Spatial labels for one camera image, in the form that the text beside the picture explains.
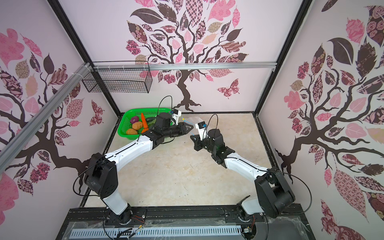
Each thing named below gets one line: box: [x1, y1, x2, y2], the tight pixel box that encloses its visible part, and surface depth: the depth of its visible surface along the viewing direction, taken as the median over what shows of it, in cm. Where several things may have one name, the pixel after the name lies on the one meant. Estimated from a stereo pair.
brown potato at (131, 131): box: [126, 128, 138, 135], surface depth 105 cm
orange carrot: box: [141, 113, 149, 134], surface depth 109 cm
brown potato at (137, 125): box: [132, 121, 143, 131], surface depth 109 cm
